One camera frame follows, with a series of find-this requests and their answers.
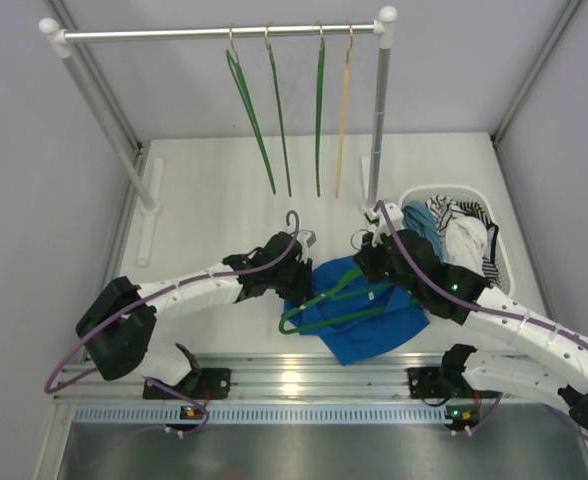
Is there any green hanger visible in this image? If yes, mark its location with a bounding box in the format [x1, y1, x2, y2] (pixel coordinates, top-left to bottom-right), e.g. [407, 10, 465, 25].
[264, 22, 293, 198]
[314, 22, 326, 198]
[277, 228, 420, 336]
[226, 24, 276, 194]

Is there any blue tank top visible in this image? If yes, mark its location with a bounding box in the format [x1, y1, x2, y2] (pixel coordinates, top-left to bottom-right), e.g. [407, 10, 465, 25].
[281, 253, 431, 367]

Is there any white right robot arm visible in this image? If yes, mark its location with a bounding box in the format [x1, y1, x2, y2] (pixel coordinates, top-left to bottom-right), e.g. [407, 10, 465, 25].
[354, 230, 588, 430]

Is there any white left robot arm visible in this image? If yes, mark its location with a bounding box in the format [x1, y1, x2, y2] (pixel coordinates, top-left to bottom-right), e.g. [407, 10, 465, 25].
[75, 230, 316, 397]

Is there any yellow hanger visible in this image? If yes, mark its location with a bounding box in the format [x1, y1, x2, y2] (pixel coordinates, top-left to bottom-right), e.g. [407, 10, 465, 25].
[334, 23, 354, 199]

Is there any light blue garment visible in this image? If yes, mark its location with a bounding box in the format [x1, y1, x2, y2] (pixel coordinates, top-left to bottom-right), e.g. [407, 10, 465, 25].
[401, 200, 444, 261]

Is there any striped black white garment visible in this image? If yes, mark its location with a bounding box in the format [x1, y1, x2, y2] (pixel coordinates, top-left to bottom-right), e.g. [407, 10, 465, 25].
[426, 195, 500, 285]

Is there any white laundry basket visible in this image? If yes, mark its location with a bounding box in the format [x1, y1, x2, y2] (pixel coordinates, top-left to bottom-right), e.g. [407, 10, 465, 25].
[398, 183, 516, 295]

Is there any metal clothes rack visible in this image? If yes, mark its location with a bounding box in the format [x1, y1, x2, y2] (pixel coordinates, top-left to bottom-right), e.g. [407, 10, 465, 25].
[39, 6, 398, 267]

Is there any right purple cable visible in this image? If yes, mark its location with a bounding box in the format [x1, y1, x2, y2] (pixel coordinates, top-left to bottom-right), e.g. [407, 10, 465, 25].
[373, 199, 588, 441]

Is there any purple cable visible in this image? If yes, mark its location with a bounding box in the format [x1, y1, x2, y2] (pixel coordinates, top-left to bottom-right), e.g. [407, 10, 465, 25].
[42, 209, 303, 439]
[373, 199, 588, 441]

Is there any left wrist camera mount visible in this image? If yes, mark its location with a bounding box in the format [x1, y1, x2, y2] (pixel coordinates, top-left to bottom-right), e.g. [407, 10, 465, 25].
[292, 229, 317, 265]

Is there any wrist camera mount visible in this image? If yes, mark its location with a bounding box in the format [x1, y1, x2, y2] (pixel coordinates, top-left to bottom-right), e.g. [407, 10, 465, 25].
[292, 229, 317, 265]
[364, 203, 403, 247]

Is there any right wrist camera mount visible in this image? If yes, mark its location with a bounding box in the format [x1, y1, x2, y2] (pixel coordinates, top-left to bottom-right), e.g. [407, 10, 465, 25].
[364, 203, 403, 247]

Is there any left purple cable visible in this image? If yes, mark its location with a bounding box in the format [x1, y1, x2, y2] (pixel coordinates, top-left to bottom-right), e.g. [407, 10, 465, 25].
[42, 209, 303, 439]

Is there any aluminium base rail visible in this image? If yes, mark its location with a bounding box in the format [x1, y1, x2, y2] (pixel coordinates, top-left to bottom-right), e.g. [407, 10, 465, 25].
[54, 353, 442, 403]

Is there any perforated cable duct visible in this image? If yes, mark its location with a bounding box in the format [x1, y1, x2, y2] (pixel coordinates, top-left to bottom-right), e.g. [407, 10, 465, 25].
[73, 404, 452, 426]

